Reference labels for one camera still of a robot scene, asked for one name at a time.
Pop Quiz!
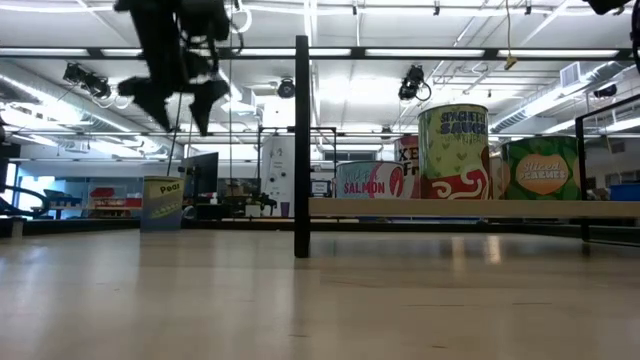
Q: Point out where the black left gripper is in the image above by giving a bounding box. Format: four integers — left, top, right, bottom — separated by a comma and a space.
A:
113, 0, 233, 138

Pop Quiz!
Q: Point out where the yellow and blue peas can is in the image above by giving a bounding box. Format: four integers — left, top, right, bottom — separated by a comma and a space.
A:
140, 175, 186, 233

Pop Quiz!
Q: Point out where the teal and red salmon can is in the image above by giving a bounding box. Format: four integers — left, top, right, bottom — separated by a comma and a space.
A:
334, 160, 407, 200

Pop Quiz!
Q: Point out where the white mixed fruit can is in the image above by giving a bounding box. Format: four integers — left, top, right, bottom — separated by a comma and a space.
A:
393, 133, 421, 200

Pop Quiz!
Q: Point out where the green spaghetti sauce can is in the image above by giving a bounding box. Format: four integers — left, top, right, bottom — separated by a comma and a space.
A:
417, 103, 492, 201

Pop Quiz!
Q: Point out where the green sliced peaches can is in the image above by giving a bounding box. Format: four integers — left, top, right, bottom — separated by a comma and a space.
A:
500, 135, 582, 202

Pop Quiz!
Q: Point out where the black monitor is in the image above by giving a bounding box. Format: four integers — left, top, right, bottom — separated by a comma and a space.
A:
181, 151, 220, 200

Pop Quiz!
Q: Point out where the blue display panel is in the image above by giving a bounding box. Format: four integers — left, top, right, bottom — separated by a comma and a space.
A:
85, 180, 145, 212

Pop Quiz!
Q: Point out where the tall white cabinet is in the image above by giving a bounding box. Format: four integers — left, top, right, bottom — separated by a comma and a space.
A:
259, 134, 296, 217

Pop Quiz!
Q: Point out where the white ceiling vent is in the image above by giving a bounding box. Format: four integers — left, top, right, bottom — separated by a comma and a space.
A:
559, 61, 582, 89

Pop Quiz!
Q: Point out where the blue storage bin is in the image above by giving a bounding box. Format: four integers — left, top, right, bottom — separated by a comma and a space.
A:
609, 182, 640, 202

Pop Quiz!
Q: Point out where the dark hanging cable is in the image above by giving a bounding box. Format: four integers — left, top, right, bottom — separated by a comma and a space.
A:
166, 92, 184, 177

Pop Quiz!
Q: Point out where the black overhead camera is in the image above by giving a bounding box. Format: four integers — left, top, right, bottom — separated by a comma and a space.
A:
276, 76, 298, 100
62, 63, 113, 100
397, 63, 433, 103

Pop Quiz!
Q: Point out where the white coiled cable ring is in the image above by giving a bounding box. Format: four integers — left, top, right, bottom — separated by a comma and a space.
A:
229, 0, 253, 35

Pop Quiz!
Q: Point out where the black aluminium rig frame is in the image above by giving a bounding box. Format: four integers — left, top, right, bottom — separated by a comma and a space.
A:
0, 46, 634, 62

